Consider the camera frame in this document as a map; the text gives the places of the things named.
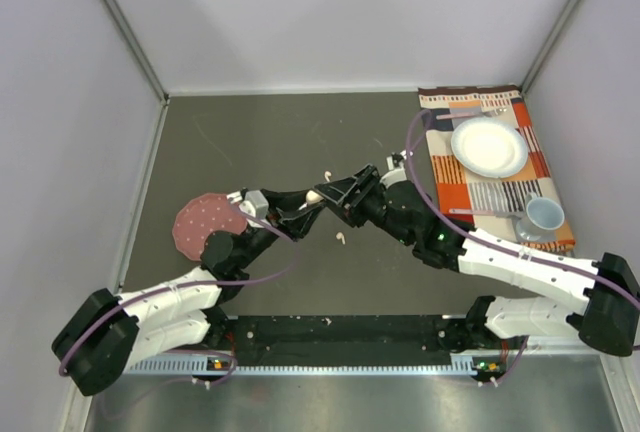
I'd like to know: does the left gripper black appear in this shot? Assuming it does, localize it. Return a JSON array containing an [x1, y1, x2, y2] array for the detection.
[[236, 188, 327, 269]]

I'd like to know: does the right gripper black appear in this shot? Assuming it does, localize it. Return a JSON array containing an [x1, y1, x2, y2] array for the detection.
[[314, 165, 416, 247]]

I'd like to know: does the pink earbud charging case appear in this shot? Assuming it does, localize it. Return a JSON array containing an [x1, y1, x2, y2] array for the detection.
[[305, 190, 324, 205]]

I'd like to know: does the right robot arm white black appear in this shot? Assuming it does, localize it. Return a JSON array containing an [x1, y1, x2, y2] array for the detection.
[[306, 165, 639, 357]]

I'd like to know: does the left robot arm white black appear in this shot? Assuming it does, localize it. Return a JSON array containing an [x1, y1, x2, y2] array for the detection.
[[52, 190, 325, 396]]

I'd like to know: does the pink polka dot plate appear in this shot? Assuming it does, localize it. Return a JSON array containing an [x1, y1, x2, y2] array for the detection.
[[172, 193, 248, 261]]

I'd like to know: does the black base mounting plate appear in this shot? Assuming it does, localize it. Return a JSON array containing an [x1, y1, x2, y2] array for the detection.
[[220, 315, 523, 367]]

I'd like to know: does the patterned orange placemat cloth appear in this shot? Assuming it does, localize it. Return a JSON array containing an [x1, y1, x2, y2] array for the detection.
[[418, 85, 559, 242]]

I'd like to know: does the white paper plate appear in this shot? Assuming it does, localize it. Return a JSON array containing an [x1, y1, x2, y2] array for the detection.
[[450, 117, 528, 179]]

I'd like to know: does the light blue cup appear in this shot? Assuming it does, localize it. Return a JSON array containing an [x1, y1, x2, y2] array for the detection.
[[515, 192, 565, 242]]

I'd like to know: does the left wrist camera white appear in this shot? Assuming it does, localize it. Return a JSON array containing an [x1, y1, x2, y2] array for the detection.
[[226, 190, 269, 220]]

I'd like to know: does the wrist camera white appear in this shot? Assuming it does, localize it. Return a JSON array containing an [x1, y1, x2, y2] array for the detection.
[[380, 150, 407, 188], [226, 190, 269, 220]]

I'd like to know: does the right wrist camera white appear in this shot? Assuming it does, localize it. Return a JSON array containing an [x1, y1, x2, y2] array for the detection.
[[380, 150, 407, 188]]

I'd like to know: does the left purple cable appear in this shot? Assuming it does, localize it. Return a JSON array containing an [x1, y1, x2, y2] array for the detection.
[[58, 201, 301, 378]]

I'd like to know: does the purple cable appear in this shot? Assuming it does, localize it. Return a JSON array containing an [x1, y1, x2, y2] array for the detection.
[[58, 201, 301, 378], [403, 109, 640, 386]]

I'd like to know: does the pink handled fork rear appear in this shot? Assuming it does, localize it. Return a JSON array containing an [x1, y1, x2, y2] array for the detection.
[[436, 107, 508, 120]]

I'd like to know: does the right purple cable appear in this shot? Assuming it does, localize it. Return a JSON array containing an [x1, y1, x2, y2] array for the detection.
[[403, 109, 640, 386]]

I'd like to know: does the left aluminium corner post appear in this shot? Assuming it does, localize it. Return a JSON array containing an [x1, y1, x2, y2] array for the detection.
[[74, 0, 170, 103]]

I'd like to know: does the aluminium corner post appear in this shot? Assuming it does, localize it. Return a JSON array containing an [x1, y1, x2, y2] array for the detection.
[[74, 0, 170, 103], [520, 0, 585, 96]]

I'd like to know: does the right aluminium corner post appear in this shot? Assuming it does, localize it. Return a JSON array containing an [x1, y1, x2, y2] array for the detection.
[[520, 0, 585, 96]]

